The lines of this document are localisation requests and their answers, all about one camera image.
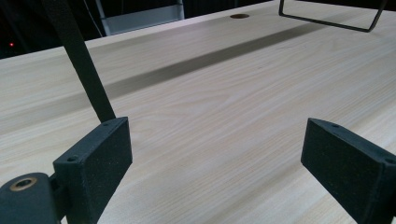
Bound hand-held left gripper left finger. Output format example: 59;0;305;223
52;116;134;224

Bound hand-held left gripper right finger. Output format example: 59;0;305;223
300;117;396;224

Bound black shelf with wire legs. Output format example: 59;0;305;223
41;0;389;124

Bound grey metal stand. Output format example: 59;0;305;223
93;0;185;37

